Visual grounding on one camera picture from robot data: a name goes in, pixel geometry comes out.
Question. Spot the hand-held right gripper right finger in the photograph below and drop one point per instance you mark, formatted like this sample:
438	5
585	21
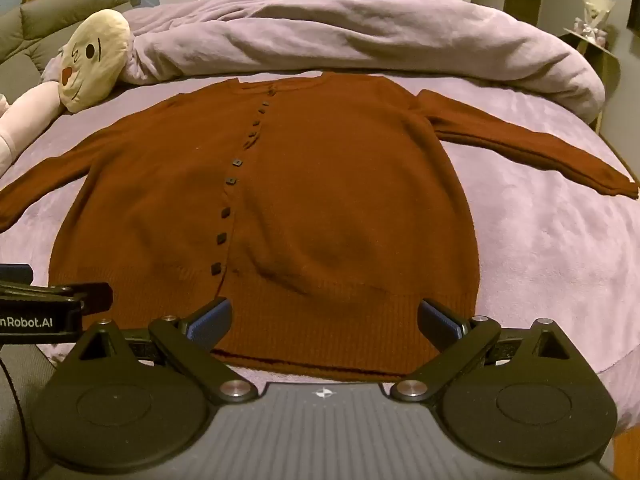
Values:
440	322

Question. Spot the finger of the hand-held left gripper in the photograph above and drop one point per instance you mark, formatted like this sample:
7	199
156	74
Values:
92	296

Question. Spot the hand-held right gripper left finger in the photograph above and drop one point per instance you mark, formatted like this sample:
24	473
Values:
210	321

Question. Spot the brown button cardigan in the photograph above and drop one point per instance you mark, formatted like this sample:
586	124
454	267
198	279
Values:
320	200

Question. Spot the person's grey clothing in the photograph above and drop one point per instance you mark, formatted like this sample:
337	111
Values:
20	410

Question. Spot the pink plush toy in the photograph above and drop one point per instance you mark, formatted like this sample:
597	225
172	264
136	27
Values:
25	110

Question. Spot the round cream face pillow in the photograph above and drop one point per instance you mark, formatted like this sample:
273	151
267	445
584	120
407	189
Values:
92	57

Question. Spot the grey-green padded headboard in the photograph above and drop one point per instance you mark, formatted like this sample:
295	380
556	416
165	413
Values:
50	15

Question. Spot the rolled purple duvet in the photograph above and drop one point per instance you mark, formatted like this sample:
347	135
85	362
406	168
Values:
350	35

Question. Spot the bedside shelf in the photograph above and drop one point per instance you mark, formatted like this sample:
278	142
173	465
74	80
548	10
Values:
600	60

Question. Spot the wrapped gift on nightstand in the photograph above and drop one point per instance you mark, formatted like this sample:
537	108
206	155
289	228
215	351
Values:
595	15

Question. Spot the dark wall picture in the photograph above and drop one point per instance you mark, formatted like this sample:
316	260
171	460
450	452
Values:
634	7

